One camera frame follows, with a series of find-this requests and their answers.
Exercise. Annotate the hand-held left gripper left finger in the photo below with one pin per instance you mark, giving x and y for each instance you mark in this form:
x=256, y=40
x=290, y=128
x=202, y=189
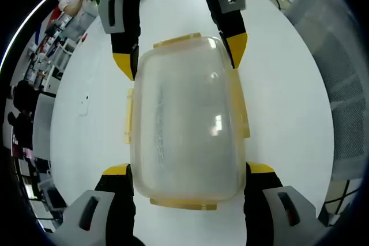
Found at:
x=118, y=205

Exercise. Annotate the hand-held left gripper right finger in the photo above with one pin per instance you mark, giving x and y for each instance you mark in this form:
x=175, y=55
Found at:
x=259, y=205

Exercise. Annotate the clear lid with yellow buckles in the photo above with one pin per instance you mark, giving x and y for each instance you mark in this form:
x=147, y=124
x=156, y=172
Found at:
x=184, y=203

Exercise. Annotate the small red object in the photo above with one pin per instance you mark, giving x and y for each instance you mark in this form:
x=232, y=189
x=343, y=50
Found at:
x=84, y=38

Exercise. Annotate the slatted white chair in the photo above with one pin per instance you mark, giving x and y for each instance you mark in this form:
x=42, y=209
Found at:
x=62, y=56

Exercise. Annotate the plain white chair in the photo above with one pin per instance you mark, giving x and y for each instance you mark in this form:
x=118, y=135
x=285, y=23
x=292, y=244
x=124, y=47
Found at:
x=43, y=128

